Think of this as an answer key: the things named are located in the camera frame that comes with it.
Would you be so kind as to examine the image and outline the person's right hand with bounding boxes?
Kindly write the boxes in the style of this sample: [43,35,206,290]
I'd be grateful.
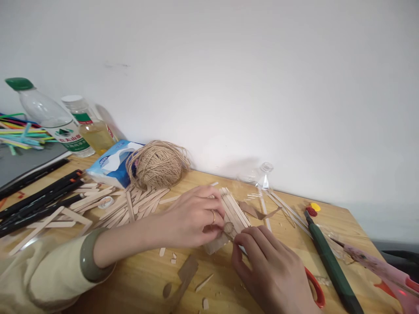
[230,225,324,314]

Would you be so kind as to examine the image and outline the person's left hand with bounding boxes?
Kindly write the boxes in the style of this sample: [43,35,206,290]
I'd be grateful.
[156,185,230,251]

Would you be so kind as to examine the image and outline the person's left fingers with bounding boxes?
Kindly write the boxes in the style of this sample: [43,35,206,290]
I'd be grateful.
[191,185,224,212]

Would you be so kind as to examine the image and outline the person's left index finger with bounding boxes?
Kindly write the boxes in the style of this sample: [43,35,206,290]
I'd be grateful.
[193,208,227,229]

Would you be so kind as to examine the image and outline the person's left thumb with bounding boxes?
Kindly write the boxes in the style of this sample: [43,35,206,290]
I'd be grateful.
[202,226,230,245]

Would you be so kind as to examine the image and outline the person's right fingers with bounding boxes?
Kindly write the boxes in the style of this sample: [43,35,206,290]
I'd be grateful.
[250,225,297,259]

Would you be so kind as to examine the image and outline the person's right index finger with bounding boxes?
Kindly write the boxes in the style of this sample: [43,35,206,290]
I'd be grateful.
[233,228,261,253]

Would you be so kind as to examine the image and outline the person's right thumb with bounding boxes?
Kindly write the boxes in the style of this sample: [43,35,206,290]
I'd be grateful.
[230,250,251,288]

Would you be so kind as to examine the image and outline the short jute twine piece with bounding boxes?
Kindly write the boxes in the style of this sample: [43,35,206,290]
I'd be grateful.
[222,222,236,243]

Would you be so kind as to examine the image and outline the wooden craft stick raft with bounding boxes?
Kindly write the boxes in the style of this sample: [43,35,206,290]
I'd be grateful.
[203,186,253,255]

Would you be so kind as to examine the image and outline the brown paper scrap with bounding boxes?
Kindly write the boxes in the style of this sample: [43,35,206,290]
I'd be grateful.
[238,200,285,227]

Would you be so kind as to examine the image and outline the thin white strip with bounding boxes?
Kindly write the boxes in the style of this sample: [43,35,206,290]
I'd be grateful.
[259,195,273,232]
[264,189,313,237]

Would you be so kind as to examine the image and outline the clear capless plastic bottle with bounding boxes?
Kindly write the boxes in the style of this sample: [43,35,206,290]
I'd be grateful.
[237,161,288,201]

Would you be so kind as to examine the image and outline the ball of jute twine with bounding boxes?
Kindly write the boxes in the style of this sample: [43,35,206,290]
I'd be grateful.
[125,140,192,191]

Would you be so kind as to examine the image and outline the clear plastic wrapper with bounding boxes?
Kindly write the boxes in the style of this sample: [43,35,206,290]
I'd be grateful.
[319,225,353,262]

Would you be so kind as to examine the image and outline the green utility knife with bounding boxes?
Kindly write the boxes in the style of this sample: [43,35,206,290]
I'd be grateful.
[304,209,364,314]

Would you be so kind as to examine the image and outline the pile of wooden craft sticks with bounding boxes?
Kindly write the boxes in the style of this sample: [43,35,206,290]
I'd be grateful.
[8,181,219,256]

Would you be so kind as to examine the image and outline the blue tissue packet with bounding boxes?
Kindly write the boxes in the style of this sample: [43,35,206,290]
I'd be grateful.
[86,140,147,190]

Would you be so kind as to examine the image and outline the pink glue gun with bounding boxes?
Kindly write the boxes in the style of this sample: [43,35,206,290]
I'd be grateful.
[330,236,419,314]

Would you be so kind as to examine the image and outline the white-capped bottle of yellow liquid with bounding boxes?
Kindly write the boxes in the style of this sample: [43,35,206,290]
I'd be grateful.
[61,95,117,156]

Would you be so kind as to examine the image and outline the row of black pencils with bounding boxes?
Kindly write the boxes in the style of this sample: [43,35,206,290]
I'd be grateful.
[0,169,86,239]

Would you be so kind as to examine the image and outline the green-capped clear plastic bottle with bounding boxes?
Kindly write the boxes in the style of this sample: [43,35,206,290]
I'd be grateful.
[4,77,96,158]

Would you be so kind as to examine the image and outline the grey laptop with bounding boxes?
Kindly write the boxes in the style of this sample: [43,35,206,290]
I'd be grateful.
[0,141,72,198]

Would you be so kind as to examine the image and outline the pile of colourful paper strips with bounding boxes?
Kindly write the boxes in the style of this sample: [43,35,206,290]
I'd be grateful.
[0,112,57,155]

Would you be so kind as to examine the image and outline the red-handled scissors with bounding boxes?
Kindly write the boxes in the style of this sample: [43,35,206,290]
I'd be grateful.
[304,266,326,309]

